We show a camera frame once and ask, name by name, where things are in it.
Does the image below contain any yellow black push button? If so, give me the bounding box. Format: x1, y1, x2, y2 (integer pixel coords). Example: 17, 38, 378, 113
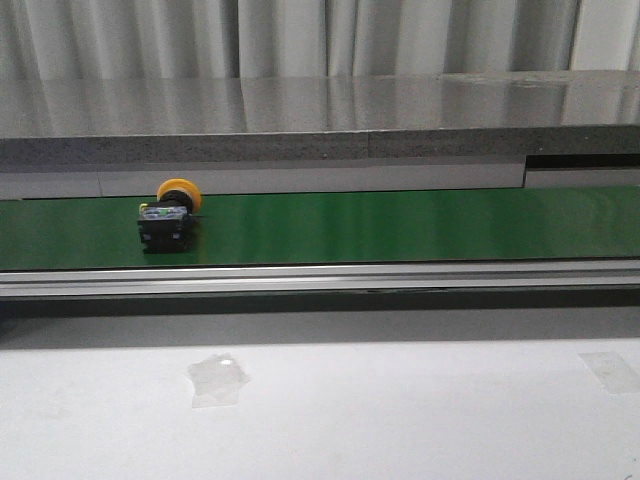
137, 178, 203, 254

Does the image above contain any clear tape patch left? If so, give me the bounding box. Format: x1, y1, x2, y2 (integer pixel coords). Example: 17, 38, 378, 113
187, 354, 250, 409

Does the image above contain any clear tape patch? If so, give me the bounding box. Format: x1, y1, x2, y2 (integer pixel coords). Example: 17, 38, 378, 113
579, 352, 639, 394
187, 354, 250, 409

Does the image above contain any green conveyor belt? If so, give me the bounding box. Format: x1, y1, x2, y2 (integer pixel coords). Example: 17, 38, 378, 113
1, 186, 639, 271

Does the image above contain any grey stone counter slab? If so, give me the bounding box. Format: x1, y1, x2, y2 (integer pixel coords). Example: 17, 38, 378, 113
1, 71, 639, 171

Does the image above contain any clear tape patch right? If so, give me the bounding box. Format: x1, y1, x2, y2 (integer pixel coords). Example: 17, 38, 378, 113
579, 352, 639, 394

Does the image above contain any white pleated curtain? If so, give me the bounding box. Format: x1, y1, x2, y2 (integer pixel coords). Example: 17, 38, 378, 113
1, 1, 639, 80

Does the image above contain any grey conveyor back rail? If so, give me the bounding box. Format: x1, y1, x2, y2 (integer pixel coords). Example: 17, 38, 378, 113
1, 154, 639, 200

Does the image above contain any aluminium conveyor front rail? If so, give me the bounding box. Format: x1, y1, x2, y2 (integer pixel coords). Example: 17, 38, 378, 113
1, 259, 639, 299

